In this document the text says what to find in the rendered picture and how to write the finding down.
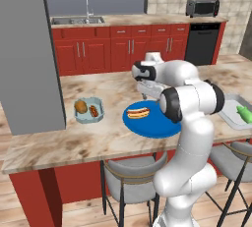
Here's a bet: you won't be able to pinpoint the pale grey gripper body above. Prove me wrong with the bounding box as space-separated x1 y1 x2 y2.
136 81 169 102

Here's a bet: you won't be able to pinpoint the green vegetable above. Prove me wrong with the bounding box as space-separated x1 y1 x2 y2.
235 104 252 125

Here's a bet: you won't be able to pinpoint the hot dog in bun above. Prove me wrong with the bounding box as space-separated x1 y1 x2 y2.
126 106 152 120

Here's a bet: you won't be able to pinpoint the red-brown sausage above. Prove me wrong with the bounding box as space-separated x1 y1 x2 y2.
89 104 100 118

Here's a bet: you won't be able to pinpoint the brown round cooked food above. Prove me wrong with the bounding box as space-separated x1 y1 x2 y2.
74 99 89 115

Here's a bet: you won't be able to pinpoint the steel sink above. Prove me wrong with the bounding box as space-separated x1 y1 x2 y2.
50 15 106 27

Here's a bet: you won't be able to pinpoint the grey tupperware container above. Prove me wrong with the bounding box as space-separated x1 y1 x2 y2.
218 93 252 132

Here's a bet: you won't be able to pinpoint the silver tap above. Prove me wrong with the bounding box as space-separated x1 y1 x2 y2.
85 0 95 25

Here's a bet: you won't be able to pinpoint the large blue plate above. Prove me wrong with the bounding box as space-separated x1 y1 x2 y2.
122 99 182 140

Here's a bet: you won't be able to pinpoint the red island counter base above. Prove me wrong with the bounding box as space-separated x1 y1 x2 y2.
8 148 224 227

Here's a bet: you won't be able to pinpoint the black toaster oven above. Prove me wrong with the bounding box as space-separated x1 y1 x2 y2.
185 0 221 19

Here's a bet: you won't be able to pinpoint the light blue tupperware container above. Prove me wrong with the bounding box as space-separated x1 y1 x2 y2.
73 96 106 125

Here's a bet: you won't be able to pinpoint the grey bar stool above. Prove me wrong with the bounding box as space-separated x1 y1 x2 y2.
205 140 252 227
99 151 169 227

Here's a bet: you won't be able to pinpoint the black dishwasher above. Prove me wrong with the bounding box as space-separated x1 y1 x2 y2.
183 23 221 67

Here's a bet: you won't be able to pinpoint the red cupboard run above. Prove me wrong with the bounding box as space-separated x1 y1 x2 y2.
51 21 228 77

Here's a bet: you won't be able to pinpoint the grey fridge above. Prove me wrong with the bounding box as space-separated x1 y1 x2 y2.
0 0 67 137

